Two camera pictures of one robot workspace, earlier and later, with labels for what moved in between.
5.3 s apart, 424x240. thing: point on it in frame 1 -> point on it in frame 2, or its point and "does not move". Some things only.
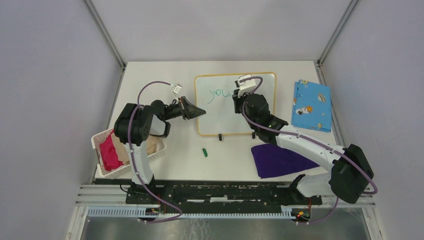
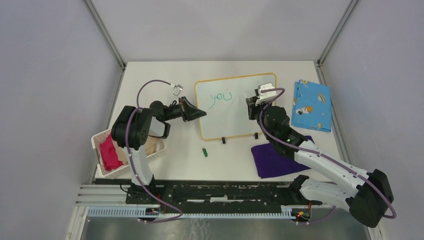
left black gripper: [189, 110] does not move
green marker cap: [205, 152] does not move
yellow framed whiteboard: [214, 94] does not move
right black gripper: [238, 99] -> [252, 106]
